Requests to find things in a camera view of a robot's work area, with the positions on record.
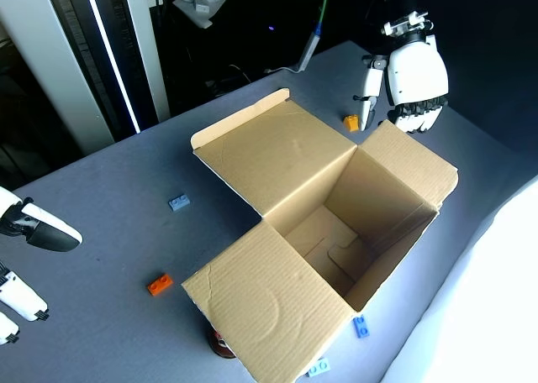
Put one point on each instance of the white sheet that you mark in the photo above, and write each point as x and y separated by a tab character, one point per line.
483	295

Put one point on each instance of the brown cardboard box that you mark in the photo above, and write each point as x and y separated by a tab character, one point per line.
273	160

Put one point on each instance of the white light strip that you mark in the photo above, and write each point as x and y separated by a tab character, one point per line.
109	51

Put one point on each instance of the light blue flat brick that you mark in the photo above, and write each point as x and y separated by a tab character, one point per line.
318	367

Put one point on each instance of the brown round object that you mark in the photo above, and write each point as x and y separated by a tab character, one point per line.
220	347

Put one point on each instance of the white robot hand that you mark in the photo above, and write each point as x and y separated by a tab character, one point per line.
416	76
50	238

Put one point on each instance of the grey-blue flat brick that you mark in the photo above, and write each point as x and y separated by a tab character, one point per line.
179	203

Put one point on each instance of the white cabinet frame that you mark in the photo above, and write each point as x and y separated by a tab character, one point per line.
42	64

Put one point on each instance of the orange flat brick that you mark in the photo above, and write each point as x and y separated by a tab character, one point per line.
160	284

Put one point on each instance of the white plastic parts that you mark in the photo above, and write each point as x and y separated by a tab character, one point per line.
197	11

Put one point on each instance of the yellow-orange toy brick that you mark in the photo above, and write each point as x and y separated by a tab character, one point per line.
352	123

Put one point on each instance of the grey table cloth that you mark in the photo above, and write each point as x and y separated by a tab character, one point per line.
105	232

